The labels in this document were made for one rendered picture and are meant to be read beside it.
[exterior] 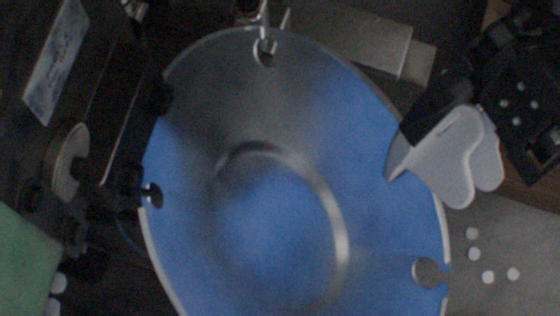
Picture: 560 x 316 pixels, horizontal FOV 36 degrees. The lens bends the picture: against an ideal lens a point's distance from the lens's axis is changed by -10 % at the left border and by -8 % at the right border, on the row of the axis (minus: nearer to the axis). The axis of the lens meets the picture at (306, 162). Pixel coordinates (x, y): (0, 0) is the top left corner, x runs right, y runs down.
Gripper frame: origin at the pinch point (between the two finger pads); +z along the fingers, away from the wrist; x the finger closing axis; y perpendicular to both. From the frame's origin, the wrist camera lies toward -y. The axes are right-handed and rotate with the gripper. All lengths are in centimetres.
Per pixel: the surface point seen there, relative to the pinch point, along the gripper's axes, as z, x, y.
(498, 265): 57, 85, 9
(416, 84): 18.1, 35.2, -11.4
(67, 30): 1.9, -15.5, -15.1
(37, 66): 2.0, -18.6, -13.2
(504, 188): 49, 87, -1
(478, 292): 61, 80, 11
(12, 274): 3.1, -25.8, -2.8
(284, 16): 17.4, 22.7, -22.3
